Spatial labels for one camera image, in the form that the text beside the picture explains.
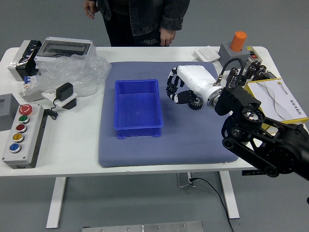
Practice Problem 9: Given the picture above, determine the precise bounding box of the person's right hand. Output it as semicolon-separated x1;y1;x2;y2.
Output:
83;0;98;19

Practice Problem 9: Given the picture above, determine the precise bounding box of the person's left hand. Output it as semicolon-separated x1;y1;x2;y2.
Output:
159;26;176;47

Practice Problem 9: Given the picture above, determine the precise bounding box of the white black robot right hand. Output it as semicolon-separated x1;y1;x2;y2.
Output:
165;64;220;105

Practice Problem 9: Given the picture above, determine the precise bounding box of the big black gear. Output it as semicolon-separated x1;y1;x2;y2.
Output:
187;95;204;111

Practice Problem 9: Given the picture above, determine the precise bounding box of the white distribution box clear lid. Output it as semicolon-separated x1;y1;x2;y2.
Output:
34;36;97;64

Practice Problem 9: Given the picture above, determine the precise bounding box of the blue plastic box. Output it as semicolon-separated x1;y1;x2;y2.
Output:
113;79;164;140

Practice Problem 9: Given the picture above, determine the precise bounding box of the yellow white cardboard box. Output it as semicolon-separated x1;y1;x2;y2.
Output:
243;77;309;132

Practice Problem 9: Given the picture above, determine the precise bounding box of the grey under-table control box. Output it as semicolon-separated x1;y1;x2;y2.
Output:
176;173;197;189

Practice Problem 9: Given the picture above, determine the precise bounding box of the person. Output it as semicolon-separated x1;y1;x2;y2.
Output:
83;0;191;47

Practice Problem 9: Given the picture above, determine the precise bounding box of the grey block holder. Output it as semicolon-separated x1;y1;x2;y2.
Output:
218;42;251;72

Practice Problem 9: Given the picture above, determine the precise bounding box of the orange cylinder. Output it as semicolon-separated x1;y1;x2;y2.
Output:
229;30;248;52

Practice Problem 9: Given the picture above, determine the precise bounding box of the clear plastic bag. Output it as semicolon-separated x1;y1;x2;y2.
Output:
36;54;112;99

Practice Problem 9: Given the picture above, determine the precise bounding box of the blue-grey foam mat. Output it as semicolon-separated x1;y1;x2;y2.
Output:
98;61;239;169

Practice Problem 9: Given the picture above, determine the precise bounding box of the black power adapter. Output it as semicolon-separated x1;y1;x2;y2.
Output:
55;82;74;102

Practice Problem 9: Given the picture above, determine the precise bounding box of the white circuit breaker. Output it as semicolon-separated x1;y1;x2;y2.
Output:
18;74;46;103

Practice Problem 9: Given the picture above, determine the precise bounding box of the white table leg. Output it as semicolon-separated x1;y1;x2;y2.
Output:
45;177;67;230
218;171;240;219

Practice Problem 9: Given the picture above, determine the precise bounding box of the grey square block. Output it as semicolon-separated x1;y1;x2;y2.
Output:
0;93;20;132

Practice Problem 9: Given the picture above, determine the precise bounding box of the grey push button station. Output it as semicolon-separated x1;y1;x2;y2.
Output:
1;103;46;170

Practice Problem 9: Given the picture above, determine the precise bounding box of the white wall switch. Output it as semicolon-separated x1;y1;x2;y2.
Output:
194;46;221;63

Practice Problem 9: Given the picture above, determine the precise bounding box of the grey switch box red button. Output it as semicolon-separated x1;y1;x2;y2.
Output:
245;46;260;70

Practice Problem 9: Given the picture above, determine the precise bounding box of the grey black enclosure box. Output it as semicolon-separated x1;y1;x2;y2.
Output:
7;40;43;82

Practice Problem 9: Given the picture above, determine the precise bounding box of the black adapter cord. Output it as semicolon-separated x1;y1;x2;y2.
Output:
44;96;60;120

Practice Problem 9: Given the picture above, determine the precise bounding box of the black power cord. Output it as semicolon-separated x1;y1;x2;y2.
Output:
189;177;235;232

